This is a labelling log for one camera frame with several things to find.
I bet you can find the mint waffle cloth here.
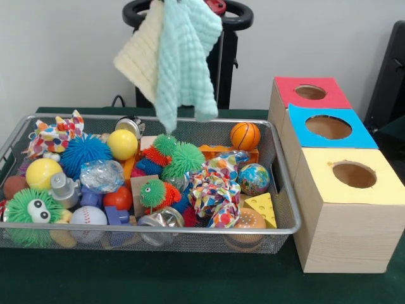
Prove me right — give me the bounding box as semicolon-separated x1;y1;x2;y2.
154;0;224;132

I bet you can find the cream waffle cloth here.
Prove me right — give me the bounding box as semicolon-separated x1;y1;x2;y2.
113;0;165;104

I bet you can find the colourful patterned cloth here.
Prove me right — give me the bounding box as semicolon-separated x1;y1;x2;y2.
188;151;243;229
23;110;85;159

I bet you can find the wooden box with three holes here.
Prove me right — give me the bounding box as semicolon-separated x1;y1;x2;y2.
267;75;405;274

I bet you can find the small orange basketball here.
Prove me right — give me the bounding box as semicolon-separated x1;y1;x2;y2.
230;122;262;150

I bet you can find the small globe ball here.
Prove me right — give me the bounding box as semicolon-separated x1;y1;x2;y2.
237;163;271;196

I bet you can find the yellow ball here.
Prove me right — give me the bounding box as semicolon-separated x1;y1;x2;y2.
106;129;139;161
25;158;64;191

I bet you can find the blue spiky ball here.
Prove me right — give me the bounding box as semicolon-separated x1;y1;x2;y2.
59;133;114;181

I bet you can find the dark green table cloth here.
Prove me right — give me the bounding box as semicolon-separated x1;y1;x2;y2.
0;106;405;304
378;115;405;137

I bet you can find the green spiky googly-eyed ball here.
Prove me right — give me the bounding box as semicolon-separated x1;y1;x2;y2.
5;189;66;248

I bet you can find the shallow wire mesh bin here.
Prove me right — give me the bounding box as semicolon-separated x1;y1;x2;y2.
0;113;303;254

